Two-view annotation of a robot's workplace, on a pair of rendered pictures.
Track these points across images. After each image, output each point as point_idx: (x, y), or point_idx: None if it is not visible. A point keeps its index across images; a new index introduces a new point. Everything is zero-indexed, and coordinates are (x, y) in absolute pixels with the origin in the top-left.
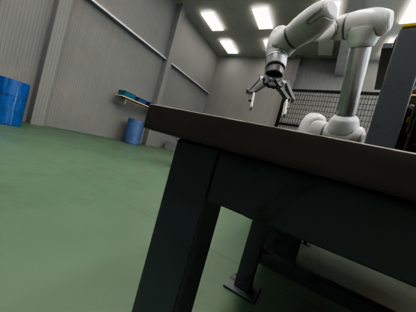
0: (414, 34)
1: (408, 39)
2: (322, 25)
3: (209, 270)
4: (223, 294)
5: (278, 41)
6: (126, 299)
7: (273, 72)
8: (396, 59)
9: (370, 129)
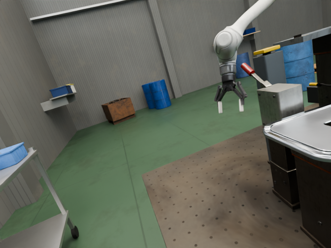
0: (258, 62)
1: (257, 66)
2: (225, 51)
3: None
4: None
5: (218, 59)
6: None
7: (225, 81)
8: (257, 82)
9: None
